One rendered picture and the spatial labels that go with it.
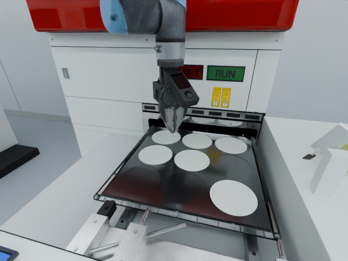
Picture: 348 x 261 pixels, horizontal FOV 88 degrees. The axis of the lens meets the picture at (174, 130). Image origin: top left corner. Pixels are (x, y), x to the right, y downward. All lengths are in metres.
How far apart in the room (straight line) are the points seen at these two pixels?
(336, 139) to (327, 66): 1.99
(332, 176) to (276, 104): 1.95
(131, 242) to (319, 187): 0.33
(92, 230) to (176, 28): 0.45
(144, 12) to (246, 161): 0.43
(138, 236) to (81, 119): 0.67
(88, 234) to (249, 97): 0.57
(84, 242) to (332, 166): 0.42
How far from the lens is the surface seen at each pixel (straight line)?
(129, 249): 0.35
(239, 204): 0.43
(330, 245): 0.35
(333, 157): 0.37
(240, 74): 0.64
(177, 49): 0.48
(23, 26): 3.29
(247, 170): 0.52
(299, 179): 0.43
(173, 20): 0.47
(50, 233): 0.54
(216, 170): 0.50
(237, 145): 0.61
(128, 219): 0.46
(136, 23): 0.43
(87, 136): 0.96
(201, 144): 0.59
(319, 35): 2.27
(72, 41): 0.83
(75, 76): 0.86
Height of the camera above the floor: 1.21
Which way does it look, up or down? 28 degrees down
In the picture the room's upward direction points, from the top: straight up
